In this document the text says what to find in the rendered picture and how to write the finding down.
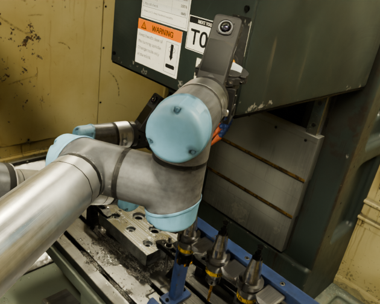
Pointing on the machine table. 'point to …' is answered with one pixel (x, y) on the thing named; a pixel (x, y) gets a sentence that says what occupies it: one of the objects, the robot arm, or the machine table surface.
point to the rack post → (177, 285)
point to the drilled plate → (133, 245)
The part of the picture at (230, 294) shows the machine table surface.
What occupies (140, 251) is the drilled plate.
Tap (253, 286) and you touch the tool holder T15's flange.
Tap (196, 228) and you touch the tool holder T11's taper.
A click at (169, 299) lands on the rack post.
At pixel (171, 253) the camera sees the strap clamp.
